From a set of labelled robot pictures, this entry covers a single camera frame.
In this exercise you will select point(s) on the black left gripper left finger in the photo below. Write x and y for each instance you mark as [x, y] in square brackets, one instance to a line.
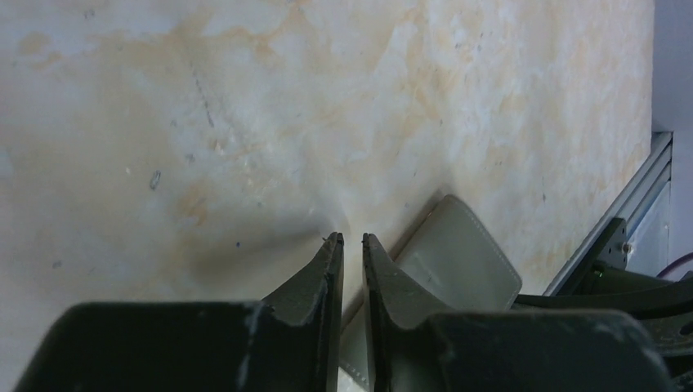
[287, 341]

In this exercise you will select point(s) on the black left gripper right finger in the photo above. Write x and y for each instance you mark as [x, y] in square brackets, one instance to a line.
[553, 350]

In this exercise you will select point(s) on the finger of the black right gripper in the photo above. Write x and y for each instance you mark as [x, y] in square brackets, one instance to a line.
[662, 307]

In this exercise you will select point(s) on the grey leather card holder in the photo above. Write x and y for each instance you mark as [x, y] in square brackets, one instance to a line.
[449, 265]

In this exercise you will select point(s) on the aluminium frame rail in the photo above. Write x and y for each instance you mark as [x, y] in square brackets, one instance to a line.
[630, 204]

